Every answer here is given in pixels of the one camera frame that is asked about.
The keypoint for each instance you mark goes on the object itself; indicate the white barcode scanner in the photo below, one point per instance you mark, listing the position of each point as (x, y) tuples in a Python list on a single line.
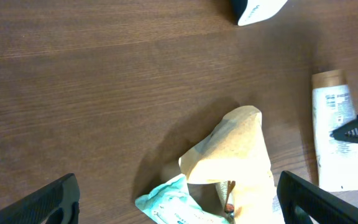
[(252, 11)]

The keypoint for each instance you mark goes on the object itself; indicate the beige paper bag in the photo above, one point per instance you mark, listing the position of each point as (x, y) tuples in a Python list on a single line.
[(234, 158)]

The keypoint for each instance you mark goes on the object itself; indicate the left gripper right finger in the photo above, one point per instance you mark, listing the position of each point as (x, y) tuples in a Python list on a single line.
[(302, 202)]

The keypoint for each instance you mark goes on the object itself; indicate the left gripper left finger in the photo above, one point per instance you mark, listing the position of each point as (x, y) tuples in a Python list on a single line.
[(57, 202)]

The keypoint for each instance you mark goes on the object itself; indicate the white cream tube gold cap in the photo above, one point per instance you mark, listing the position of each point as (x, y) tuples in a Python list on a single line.
[(332, 104)]

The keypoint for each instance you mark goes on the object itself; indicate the teal wet wipes pack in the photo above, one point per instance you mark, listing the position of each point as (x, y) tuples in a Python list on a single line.
[(171, 203)]

